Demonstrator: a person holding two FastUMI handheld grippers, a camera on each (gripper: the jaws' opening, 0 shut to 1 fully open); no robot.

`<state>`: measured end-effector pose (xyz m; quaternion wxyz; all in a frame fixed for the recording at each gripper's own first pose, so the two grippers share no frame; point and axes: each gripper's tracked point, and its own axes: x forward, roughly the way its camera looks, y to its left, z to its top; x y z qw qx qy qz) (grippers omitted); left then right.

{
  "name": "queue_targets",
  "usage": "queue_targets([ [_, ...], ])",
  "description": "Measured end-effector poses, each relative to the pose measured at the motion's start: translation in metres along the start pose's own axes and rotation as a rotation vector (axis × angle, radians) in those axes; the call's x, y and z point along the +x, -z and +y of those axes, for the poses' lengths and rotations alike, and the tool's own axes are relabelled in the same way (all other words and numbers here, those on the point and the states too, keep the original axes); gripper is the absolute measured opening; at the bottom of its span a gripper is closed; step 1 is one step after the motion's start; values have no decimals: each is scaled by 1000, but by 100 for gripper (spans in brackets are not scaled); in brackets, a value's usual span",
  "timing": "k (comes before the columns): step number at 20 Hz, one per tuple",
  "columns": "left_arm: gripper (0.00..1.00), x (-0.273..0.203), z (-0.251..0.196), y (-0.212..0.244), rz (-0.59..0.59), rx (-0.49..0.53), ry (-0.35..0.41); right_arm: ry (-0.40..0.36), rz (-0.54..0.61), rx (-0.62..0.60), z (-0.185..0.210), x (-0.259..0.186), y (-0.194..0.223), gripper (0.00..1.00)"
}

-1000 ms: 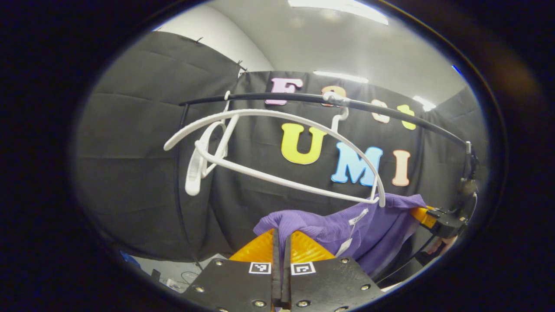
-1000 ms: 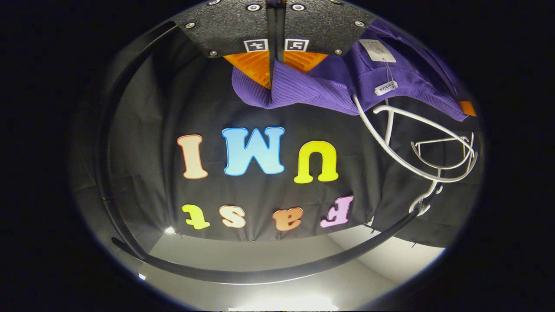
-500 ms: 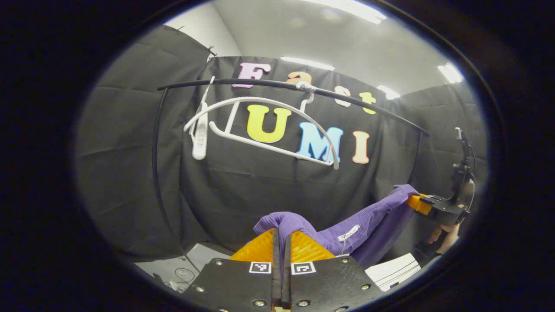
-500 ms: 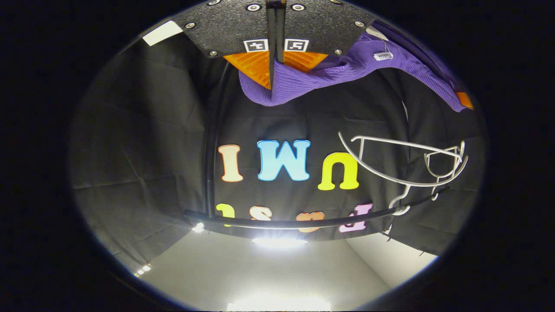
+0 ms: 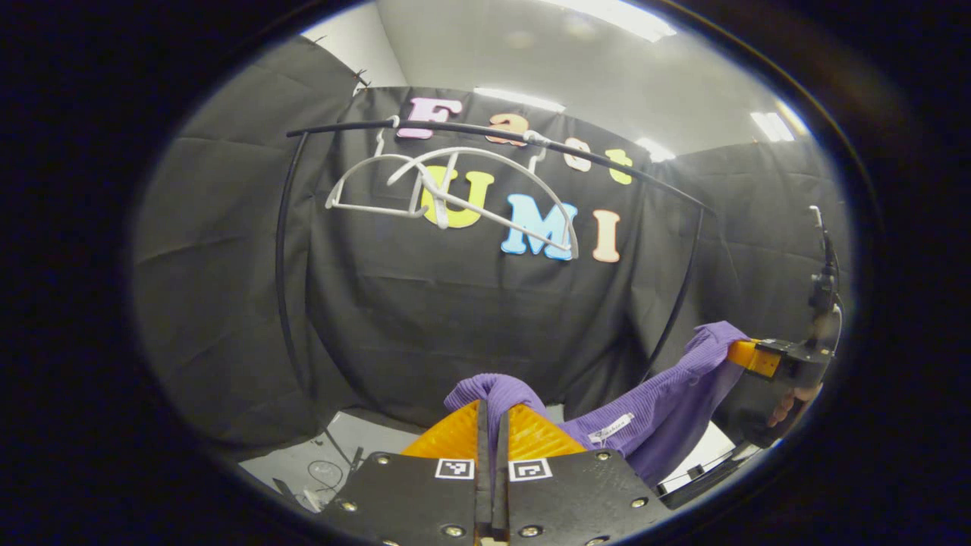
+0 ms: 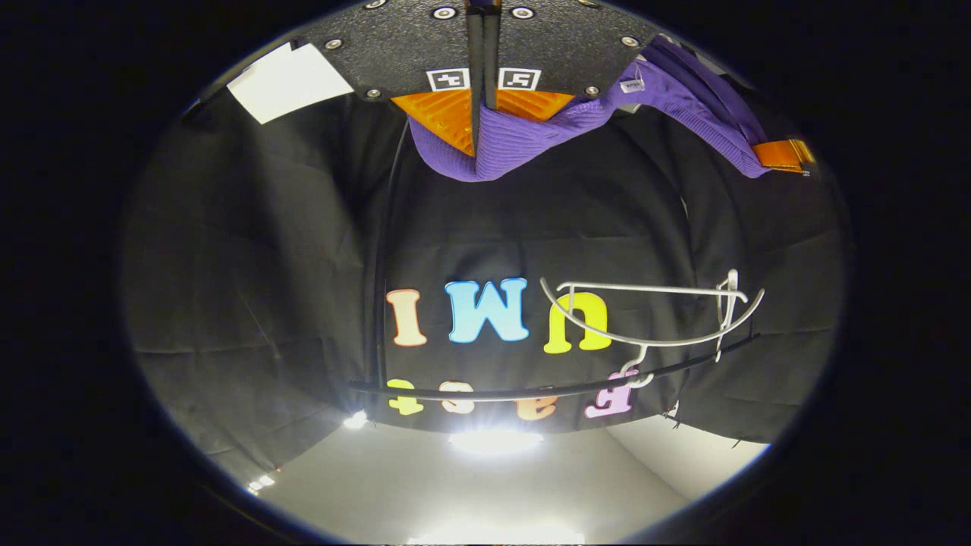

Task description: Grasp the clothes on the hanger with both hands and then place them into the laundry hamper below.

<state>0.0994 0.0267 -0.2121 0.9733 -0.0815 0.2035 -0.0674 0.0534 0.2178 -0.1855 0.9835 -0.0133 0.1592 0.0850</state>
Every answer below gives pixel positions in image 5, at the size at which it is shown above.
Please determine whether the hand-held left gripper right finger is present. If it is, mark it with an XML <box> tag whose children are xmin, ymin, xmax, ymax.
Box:
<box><xmin>492</xmin><ymin>403</ymin><xmax>674</xmax><ymax>546</ymax></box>

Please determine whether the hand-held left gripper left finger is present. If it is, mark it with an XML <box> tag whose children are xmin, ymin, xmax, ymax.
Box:
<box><xmin>317</xmin><ymin>400</ymin><xmax>492</xmax><ymax>546</ymax></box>

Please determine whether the purple knit garment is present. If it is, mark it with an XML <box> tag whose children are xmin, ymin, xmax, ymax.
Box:
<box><xmin>444</xmin><ymin>321</ymin><xmax>752</xmax><ymax>488</ymax></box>

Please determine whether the black metal clothes rack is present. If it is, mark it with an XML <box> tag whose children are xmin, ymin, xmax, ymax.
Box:
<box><xmin>274</xmin><ymin>118</ymin><xmax>715</xmax><ymax>399</ymax></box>

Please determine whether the white plastic hanger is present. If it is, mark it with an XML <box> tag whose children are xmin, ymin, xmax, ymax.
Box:
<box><xmin>325</xmin><ymin>115</ymin><xmax>429</xmax><ymax>221</ymax></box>
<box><xmin>385</xmin><ymin>130</ymin><xmax>581</xmax><ymax>262</ymax></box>

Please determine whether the black backdrop cloth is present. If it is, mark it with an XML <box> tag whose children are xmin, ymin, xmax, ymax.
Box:
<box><xmin>133</xmin><ymin>34</ymin><xmax>855</xmax><ymax>456</ymax></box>

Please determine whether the large ceiling light panel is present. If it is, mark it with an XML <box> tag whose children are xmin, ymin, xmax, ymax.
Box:
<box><xmin>542</xmin><ymin>0</ymin><xmax>678</xmax><ymax>43</ymax></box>

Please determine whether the black floor cable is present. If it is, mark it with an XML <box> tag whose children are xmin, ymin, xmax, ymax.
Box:
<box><xmin>306</xmin><ymin>458</ymin><xmax>347</xmax><ymax>495</ymax></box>

